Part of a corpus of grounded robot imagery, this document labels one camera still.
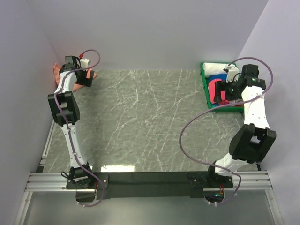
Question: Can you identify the aluminium rail frame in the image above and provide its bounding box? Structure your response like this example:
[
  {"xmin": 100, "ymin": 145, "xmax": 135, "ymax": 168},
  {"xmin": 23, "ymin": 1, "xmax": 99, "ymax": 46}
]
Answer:
[{"xmin": 14, "ymin": 121, "xmax": 284, "ymax": 225}]

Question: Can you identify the pink towel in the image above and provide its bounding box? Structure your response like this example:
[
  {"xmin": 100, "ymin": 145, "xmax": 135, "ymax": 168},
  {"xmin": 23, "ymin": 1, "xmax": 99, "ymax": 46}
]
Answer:
[{"xmin": 208, "ymin": 78, "xmax": 229, "ymax": 105}]

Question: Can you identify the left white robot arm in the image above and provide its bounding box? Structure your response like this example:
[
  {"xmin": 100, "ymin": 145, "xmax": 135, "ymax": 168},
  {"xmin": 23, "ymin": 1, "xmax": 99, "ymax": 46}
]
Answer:
[{"xmin": 47, "ymin": 55, "xmax": 95, "ymax": 188}]

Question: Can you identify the salmon orange towel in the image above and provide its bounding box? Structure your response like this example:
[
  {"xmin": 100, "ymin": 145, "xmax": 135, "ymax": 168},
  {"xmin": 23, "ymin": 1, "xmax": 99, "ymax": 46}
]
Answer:
[{"xmin": 53, "ymin": 63, "xmax": 83, "ymax": 91}]

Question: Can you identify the white rolled towel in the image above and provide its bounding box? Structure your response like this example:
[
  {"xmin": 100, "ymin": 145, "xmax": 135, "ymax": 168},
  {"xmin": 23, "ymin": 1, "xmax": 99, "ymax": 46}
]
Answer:
[{"xmin": 202, "ymin": 62, "xmax": 229, "ymax": 78}]

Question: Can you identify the green plastic bin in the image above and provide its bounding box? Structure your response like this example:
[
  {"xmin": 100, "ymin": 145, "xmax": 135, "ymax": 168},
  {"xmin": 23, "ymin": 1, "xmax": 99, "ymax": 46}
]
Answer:
[{"xmin": 200, "ymin": 62, "xmax": 244, "ymax": 113}]

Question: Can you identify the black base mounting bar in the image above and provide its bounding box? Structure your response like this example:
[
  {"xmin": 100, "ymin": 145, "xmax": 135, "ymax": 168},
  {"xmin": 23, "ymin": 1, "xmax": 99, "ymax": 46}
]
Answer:
[{"xmin": 66, "ymin": 171, "xmax": 233, "ymax": 202}]

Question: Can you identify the blue rolled towel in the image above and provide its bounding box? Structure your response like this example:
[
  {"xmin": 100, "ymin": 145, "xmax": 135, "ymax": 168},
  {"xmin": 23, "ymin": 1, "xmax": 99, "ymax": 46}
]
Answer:
[{"xmin": 209, "ymin": 74, "xmax": 227, "ymax": 82}]

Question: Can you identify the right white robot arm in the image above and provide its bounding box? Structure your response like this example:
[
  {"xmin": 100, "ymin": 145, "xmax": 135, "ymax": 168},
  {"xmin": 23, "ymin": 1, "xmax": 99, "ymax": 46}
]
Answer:
[{"xmin": 206, "ymin": 64, "xmax": 277, "ymax": 187}]

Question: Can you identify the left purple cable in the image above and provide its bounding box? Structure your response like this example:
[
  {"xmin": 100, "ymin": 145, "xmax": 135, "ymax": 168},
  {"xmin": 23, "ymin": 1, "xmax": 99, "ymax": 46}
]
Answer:
[{"xmin": 54, "ymin": 49, "xmax": 105, "ymax": 208}]

